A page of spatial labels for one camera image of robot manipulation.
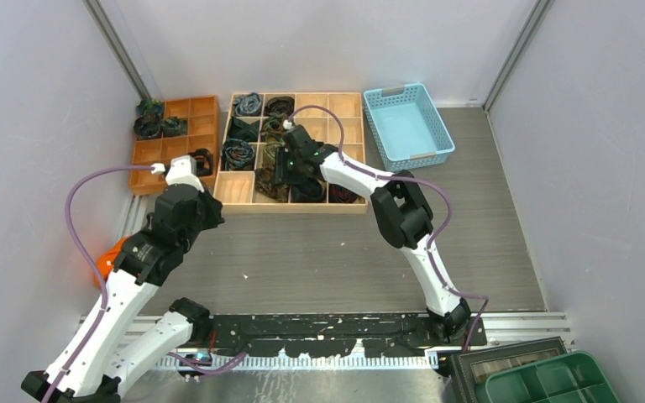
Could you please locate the black key pattern tie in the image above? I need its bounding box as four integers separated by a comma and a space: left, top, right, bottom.
254, 166, 290, 203

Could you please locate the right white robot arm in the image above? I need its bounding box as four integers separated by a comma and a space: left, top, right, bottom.
276, 121, 477, 345

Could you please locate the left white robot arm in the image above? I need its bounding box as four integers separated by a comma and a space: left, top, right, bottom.
21, 155, 224, 402

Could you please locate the olive rolled tie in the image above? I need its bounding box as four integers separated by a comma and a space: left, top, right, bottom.
261, 142, 282, 170

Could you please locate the dark navy rolled tie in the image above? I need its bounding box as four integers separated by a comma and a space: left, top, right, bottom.
291, 178, 327, 203

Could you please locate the green brown patterned rolled tie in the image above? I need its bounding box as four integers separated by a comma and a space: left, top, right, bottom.
260, 113, 288, 143

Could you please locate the red blue striped rolled tie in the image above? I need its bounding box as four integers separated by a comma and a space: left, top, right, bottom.
328, 183, 359, 204

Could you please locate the light wooden grid tray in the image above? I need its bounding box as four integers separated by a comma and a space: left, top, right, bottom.
212, 92, 368, 214

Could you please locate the dark brown rolled tie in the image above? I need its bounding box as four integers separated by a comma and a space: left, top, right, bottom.
264, 96, 295, 116

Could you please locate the black rolled tie orange tray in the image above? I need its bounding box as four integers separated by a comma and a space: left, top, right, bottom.
189, 148, 214, 177

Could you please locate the dark teal rolled tie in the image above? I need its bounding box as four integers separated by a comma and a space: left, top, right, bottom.
226, 117, 260, 143

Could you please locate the grey blue rolled tie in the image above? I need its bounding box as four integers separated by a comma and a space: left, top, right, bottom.
232, 92, 263, 117

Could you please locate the dark patterned rolled tie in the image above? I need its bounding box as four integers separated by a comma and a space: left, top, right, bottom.
133, 114, 162, 141

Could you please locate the orange cloth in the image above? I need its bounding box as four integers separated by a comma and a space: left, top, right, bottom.
96, 236, 128, 282

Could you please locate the orange wooden grid tray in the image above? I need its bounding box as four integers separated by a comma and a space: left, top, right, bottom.
131, 96, 220, 190

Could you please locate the teal rolled tie corner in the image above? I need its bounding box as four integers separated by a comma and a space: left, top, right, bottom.
135, 98, 165, 118

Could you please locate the light blue plastic basket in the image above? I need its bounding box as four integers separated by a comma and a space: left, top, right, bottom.
363, 82, 456, 172

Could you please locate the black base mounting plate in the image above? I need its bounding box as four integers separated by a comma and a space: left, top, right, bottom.
183, 312, 487, 359

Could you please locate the dark framed box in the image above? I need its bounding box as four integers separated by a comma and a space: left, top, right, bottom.
442, 337, 568, 402

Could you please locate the green plastic organizer box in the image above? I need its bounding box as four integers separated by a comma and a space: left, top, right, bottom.
475, 351, 620, 403

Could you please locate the aluminium rail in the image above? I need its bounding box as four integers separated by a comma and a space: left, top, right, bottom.
77, 311, 577, 373

